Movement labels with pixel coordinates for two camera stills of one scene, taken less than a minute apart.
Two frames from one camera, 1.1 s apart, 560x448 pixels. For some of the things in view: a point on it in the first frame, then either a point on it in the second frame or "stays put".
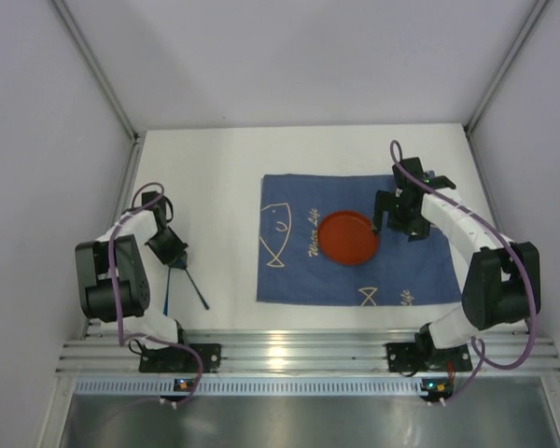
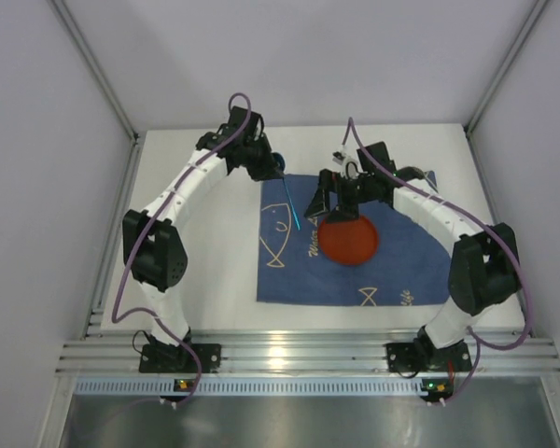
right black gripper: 393,205 -> 343,188
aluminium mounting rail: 98,352 stays put
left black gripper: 175,255 -> 266,167
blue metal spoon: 182,263 -> 279,162
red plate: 347,238 stays put
